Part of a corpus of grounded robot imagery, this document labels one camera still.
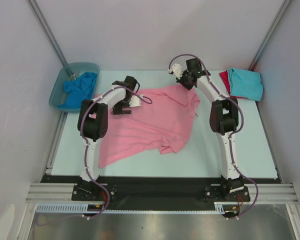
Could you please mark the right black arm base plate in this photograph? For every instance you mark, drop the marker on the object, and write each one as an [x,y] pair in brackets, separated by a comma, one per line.
[215,193]

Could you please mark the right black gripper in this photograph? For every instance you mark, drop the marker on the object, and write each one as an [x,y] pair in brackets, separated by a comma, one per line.
[185,82]

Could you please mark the aluminium corner post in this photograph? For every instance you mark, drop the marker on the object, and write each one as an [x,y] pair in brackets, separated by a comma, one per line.
[270,33]
[47,30]

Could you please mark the pink t shirt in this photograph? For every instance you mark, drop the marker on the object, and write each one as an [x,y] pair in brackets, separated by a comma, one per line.
[165,125]

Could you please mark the left aluminium corner post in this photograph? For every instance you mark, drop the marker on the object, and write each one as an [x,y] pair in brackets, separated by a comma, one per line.
[47,30]

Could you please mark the aluminium front rail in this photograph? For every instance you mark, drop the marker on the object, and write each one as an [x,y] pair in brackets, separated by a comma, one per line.
[62,192]

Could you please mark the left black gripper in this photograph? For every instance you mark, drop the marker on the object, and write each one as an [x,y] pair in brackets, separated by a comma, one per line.
[117,109]

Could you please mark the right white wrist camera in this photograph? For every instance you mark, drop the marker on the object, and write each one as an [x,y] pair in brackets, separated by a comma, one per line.
[177,70]

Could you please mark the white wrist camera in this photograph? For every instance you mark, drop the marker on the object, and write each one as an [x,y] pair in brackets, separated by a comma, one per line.
[134,102]
[177,70]

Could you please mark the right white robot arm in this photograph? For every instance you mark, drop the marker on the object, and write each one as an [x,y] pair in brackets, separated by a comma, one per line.
[223,120]

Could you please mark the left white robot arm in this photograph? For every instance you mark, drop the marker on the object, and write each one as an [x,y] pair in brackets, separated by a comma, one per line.
[93,125]

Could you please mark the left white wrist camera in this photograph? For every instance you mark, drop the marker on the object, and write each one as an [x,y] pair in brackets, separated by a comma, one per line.
[134,102]

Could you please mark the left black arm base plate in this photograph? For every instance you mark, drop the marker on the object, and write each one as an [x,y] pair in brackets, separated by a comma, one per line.
[94,193]

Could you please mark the right aluminium corner post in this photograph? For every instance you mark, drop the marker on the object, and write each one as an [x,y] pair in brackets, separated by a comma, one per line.
[270,33]

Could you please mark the slotted cable duct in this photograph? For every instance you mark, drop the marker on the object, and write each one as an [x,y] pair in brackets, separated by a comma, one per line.
[92,208]

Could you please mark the crumpled blue t shirt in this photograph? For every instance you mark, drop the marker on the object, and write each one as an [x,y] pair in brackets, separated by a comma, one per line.
[78,90]

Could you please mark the folded light blue t shirt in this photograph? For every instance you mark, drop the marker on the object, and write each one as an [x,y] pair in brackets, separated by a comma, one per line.
[245,84]

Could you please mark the folded red t shirt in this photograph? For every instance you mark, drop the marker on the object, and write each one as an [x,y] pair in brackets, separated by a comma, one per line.
[225,80]

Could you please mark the translucent blue plastic bin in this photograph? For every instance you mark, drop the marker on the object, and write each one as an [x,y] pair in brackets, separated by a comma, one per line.
[70,72]

